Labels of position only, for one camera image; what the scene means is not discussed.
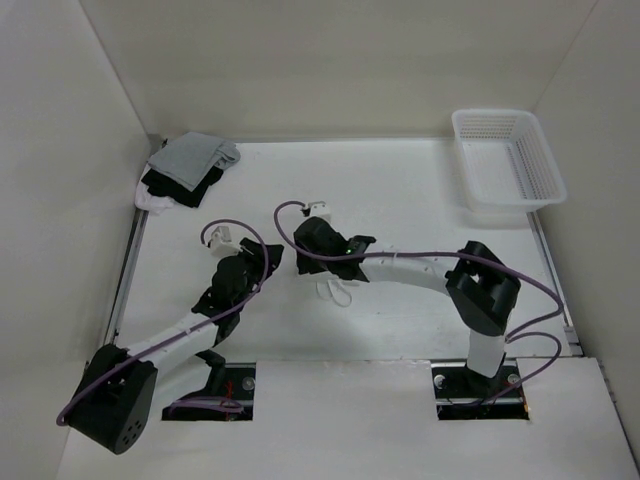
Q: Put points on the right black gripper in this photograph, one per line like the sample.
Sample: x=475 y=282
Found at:
x=306 y=264

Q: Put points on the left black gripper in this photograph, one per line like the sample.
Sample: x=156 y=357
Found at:
x=254 y=254

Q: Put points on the white tank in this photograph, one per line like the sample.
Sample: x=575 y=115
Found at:
x=154 y=205
x=334 y=291

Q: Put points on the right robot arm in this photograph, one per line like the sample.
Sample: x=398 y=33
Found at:
x=483 y=296

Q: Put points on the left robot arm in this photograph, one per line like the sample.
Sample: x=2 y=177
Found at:
x=114 y=398

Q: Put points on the folded white tank top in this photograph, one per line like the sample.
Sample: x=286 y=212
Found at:
x=154 y=205

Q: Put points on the folded black tank top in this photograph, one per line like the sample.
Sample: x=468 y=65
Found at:
x=159 y=185

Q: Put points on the folded grey tank top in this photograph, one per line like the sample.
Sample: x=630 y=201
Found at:
x=189 y=158

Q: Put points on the white plastic basket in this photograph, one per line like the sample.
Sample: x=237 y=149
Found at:
x=506 y=163

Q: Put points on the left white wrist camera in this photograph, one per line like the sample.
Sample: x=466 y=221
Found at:
x=220 y=244

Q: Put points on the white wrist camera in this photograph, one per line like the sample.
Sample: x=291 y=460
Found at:
x=220 y=244
x=318 y=209

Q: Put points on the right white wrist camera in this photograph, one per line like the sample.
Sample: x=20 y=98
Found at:
x=318 y=209

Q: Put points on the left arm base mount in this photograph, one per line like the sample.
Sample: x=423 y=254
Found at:
x=208 y=388

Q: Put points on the metal table edge rail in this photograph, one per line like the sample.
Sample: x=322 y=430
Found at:
x=127 y=254

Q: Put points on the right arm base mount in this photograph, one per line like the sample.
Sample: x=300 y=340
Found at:
x=464 y=395

